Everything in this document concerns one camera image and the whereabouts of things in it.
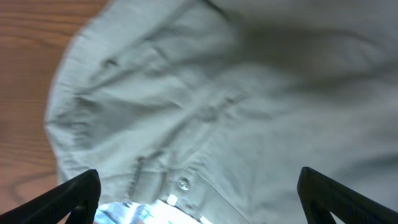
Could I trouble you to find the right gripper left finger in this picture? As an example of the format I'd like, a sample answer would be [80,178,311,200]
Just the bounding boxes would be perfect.
[1,169,101,224]

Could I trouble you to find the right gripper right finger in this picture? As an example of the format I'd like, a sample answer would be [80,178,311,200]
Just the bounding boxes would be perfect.
[297,167,397,224]

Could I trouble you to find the khaki green shorts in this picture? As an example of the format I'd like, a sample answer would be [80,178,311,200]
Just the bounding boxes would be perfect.
[45,0,397,223]

